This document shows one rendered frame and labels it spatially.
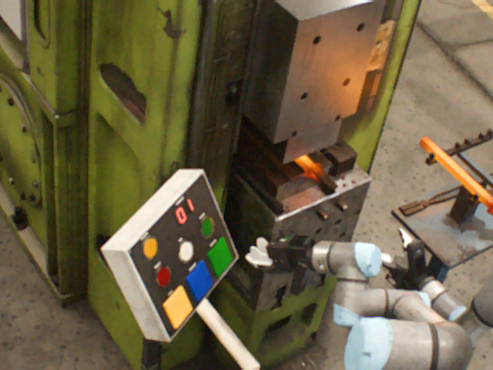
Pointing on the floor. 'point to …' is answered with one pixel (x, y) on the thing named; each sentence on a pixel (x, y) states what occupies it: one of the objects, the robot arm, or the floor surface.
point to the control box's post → (149, 352)
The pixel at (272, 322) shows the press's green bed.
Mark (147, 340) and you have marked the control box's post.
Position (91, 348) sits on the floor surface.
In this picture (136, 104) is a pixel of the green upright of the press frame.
